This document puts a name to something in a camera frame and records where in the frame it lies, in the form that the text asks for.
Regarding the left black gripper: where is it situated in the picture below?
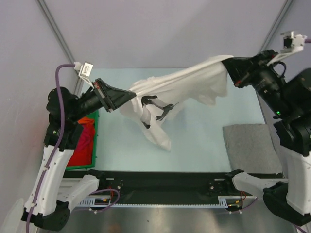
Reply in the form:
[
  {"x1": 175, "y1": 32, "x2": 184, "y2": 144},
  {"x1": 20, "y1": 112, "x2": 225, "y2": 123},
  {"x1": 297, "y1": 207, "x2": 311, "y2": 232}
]
[{"x1": 70, "y1": 77, "x2": 136, "y2": 120}]

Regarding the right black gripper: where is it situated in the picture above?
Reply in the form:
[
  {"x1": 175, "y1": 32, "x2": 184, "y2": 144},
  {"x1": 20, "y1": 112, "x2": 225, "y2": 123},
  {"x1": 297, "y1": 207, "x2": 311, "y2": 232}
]
[{"x1": 222, "y1": 46, "x2": 292, "y2": 114}]

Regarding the white printed t-shirt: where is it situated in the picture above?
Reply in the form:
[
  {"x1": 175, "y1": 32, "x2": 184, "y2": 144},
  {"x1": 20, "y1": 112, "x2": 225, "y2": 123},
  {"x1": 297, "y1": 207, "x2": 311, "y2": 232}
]
[{"x1": 120, "y1": 55, "x2": 230, "y2": 151}]

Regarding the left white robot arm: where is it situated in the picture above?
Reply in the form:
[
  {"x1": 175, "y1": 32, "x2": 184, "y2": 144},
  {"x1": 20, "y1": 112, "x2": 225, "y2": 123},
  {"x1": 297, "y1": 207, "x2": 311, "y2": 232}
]
[{"x1": 21, "y1": 78, "x2": 136, "y2": 232}]

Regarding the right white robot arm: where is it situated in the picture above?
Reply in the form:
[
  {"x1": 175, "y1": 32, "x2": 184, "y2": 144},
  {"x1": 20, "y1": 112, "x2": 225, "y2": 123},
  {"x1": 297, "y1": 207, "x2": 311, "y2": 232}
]
[{"x1": 223, "y1": 50, "x2": 311, "y2": 226}]

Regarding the green plastic bin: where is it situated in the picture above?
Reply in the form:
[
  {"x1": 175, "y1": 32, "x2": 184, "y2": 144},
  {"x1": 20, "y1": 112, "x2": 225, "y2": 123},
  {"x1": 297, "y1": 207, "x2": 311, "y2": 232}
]
[{"x1": 66, "y1": 110, "x2": 99, "y2": 170}]

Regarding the orange t-shirt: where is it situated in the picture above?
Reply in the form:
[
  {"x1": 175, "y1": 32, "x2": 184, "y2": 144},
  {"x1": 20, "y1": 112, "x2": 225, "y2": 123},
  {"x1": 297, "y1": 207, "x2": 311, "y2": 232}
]
[{"x1": 78, "y1": 116, "x2": 95, "y2": 125}]

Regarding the magenta t-shirt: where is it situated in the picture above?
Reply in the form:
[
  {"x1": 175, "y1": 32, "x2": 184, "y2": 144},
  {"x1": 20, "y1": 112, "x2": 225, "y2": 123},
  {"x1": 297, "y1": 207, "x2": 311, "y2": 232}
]
[{"x1": 76, "y1": 123, "x2": 96, "y2": 151}]

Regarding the red t-shirt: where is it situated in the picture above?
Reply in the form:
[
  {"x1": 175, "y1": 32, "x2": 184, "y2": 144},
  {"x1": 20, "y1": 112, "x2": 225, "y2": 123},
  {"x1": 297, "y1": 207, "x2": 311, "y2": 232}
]
[{"x1": 67, "y1": 126, "x2": 96, "y2": 167}]

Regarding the folded grey t-shirt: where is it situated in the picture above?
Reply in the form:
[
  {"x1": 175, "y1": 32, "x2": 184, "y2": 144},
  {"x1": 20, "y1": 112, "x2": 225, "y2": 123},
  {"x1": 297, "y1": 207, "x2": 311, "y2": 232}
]
[{"x1": 223, "y1": 124, "x2": 282, "y2": 174}]

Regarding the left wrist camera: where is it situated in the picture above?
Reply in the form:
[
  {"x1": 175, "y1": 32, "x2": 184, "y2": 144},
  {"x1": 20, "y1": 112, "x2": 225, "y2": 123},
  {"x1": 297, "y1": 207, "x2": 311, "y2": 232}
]
[{"x1": 73, "y1": 62, "x2": 93, "y2": 88}]

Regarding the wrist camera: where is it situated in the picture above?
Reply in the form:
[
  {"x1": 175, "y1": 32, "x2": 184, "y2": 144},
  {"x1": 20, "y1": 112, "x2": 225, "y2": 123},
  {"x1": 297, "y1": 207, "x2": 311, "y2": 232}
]
[
  {"x1": 279, "y1": 31, "x2": 308, "y2": 60},
  {"x1": 73, "y1": 62, "x2": 93, "y2": 88}
]

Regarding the right corner aluminium post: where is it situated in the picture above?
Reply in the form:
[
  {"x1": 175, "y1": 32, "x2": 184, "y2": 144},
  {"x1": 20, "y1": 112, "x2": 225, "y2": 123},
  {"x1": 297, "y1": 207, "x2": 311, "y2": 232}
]
[{"x1": 259, "y1": 0, "x2": 296, "y2": 52}]

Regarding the corner aluminium post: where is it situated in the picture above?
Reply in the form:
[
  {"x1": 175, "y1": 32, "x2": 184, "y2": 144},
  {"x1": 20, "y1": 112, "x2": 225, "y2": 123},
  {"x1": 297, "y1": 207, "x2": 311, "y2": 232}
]
[
  {"x1": 35, "y1": 0, "x2": 74, "y2": 63},
  {"x1": 259, "y1": 0, "x2": 296, "y2": 52}
]

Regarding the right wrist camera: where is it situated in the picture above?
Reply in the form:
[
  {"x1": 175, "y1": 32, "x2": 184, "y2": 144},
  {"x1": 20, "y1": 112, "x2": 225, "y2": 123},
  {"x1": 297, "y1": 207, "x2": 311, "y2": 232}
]
[{"x1": 279, "y1": 31, "x2": 308, "y2": 60}]

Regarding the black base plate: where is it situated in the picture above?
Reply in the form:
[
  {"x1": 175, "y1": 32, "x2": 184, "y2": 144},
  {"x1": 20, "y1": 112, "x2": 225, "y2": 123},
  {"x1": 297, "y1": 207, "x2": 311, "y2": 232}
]
[{"x1": 62, "y1": 169, "x2": 289, "y2": 206}]

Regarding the aluminium frame rail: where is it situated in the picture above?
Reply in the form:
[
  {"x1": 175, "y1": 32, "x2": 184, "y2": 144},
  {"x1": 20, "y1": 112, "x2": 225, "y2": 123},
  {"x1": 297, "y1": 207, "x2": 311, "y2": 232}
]
[{"x1": 58, "y1": 178, "x2": 84, "y2": 196}]

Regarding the left corner aluminium post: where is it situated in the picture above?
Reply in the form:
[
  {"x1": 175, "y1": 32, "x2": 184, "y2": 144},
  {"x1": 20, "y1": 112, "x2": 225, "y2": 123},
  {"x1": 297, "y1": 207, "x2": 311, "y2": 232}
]
[{"x1": 35, "y1": 0, "x2": 74, "y2": 63}]

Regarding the white slotted cable duct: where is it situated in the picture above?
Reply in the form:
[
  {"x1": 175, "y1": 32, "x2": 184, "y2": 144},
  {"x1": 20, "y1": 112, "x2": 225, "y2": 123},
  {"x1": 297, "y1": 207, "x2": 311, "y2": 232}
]
[{"x1": 80, "y1": 196, "x2": 257, "y2": 209}]

